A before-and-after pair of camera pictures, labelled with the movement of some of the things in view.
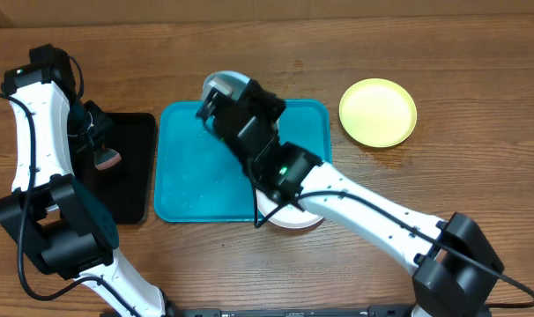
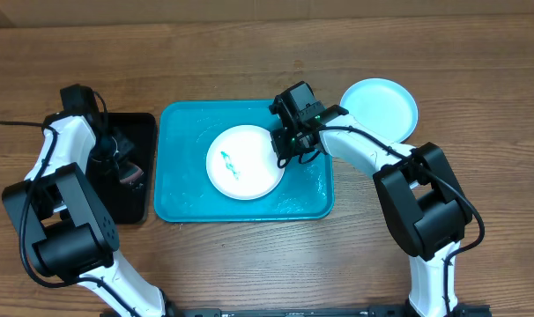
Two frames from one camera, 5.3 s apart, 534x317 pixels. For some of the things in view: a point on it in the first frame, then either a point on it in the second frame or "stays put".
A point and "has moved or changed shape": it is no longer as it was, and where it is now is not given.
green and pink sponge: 105,158 has moved or changed shape
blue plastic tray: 197,176 stays put
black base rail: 292,312 stays put
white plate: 290,217 to 242,163
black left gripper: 92,138 to 100,168
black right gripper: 254,100 to 280,142
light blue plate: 235,80 to 383,106
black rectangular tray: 126,186 stays put
